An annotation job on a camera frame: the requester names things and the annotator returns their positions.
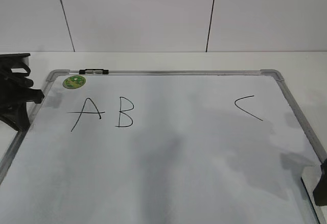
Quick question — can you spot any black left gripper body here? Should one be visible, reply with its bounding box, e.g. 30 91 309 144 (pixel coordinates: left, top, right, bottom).
0 53 35 112

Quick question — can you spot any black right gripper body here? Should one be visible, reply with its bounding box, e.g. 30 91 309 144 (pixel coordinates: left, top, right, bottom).
313 160 327 207

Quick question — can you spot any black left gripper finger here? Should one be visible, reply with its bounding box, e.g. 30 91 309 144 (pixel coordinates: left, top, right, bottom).
26 88 44 104

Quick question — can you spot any white whiteboard eraser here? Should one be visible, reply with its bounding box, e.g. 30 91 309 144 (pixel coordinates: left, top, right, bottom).
301 166 326 224

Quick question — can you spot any round green sticker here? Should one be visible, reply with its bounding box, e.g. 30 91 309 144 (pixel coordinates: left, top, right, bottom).
63 75 86 89

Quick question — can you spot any white aluminium-framed whiteboard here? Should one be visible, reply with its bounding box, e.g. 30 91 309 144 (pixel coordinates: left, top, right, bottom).
1 70 325 223

